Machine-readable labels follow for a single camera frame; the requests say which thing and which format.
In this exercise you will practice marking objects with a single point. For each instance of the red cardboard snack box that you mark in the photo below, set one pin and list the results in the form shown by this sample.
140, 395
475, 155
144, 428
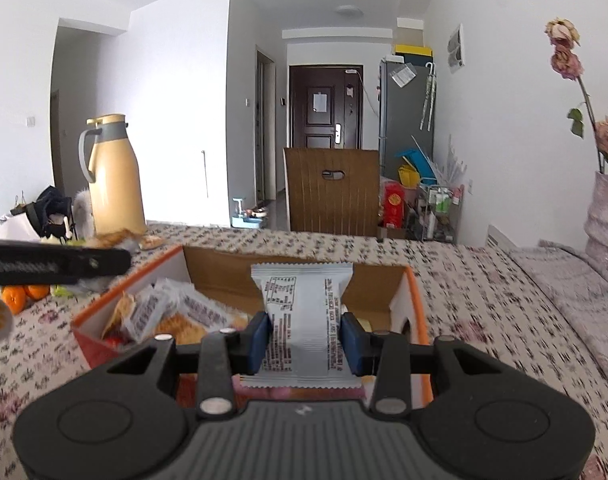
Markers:
381, 297

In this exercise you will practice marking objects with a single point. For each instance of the orange fruit front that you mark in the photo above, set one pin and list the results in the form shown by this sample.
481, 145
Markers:
15, 298

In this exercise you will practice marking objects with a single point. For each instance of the pink textured vase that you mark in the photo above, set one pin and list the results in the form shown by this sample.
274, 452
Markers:
596, 225

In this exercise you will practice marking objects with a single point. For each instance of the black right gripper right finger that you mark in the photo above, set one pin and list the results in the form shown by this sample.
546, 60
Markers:
466, 415

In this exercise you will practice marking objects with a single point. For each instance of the brown wooden chair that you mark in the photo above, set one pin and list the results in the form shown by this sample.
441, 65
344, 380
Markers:
332, 191

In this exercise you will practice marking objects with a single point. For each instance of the orange fruit middle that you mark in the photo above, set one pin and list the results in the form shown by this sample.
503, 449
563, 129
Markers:
37, 292

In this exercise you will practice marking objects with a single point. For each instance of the calligraphy print tablecloth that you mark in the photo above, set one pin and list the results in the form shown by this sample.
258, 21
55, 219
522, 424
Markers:
477, 294

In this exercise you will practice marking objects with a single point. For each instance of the red gift box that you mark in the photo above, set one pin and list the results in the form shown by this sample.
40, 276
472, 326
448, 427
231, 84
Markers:
393, 205

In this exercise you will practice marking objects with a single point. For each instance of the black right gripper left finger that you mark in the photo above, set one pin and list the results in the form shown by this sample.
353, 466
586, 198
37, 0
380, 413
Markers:
144, 415

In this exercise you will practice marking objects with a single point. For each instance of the white snack packet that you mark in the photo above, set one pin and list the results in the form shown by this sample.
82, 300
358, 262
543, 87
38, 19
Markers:
304, 306

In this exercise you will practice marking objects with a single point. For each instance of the wire storage rack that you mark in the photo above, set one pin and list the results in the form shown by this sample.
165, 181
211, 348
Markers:
438, 211

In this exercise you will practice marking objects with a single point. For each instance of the cream thermos jug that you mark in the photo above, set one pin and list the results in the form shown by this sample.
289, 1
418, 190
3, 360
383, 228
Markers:
108, 164

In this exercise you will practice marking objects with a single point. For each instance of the orange fruit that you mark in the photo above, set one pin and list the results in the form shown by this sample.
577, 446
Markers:
15, 298
37, 292

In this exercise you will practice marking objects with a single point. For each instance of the dark entrance door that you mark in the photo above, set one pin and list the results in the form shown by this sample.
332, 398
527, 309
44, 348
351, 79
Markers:
326, 105

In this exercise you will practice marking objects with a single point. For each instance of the dried pink roses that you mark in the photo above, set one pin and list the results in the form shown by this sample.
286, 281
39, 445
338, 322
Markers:
564, 38

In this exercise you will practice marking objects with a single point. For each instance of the grey refrigerator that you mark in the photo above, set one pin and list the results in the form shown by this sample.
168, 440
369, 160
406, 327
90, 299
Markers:
405, 118

